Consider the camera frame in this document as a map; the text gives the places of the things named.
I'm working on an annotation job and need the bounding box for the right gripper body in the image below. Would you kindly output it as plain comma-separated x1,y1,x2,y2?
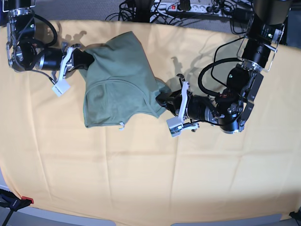
37,42,81,82

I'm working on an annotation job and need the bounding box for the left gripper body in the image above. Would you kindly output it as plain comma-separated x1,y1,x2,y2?
173,74,218,132

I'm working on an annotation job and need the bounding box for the green T-shirt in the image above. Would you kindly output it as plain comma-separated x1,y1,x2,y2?
80,32,170,128

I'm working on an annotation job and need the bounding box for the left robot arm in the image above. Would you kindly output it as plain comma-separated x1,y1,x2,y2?
156,0,292,137

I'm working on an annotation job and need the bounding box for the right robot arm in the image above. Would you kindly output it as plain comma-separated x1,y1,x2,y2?
1,0,95,84

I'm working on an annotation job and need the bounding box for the yellow table cloth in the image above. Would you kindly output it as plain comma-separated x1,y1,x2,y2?
0,28,301,226

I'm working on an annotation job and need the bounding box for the white power strip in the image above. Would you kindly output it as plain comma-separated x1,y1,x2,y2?
151,1,223,16

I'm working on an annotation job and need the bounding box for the black power adapter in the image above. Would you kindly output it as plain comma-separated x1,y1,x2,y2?
232,8,253,24

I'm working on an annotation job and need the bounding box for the blue red table clamp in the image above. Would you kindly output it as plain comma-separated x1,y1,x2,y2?
0,189,34,226

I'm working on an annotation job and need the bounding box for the black corner clamp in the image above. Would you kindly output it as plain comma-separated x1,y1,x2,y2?
289,210,301,225

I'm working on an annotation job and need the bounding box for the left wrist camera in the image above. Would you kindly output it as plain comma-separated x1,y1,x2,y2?
166,117,183,137

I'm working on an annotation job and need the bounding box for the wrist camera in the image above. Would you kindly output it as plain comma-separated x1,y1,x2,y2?
166,117,183,137
52,79,70,97

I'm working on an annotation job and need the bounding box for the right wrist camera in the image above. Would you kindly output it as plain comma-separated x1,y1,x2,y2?
52,79,70,97

